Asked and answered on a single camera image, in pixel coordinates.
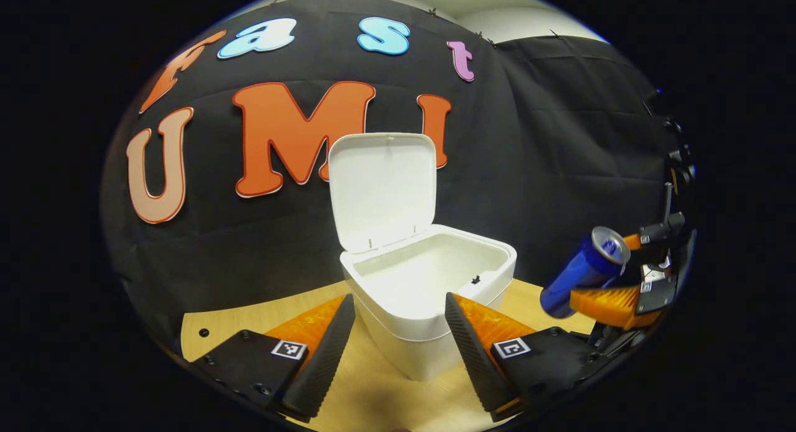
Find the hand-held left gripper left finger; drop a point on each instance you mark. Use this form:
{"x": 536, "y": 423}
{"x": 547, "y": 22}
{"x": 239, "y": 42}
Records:
{"x": 323, "y": 363}

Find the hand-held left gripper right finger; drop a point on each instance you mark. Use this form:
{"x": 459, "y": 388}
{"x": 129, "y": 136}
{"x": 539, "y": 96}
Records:
{"x": 472, "y": 357}

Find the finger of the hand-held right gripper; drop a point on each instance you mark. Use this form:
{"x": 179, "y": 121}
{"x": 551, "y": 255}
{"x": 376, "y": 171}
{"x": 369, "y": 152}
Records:
{"x": 609, "y": 304}
{"x": 659, "y": 236}

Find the blue pop can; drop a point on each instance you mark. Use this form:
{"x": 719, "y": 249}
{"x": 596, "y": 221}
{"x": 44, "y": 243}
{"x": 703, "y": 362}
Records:
{"x": 578, "y": 276}

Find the white desktop garbage bin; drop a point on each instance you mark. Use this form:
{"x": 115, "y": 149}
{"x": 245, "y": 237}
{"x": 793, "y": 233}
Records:
{"x": 423, "y": 307}

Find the wooden desktop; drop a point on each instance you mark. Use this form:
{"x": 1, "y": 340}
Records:
{"x": 367, "y": 395}

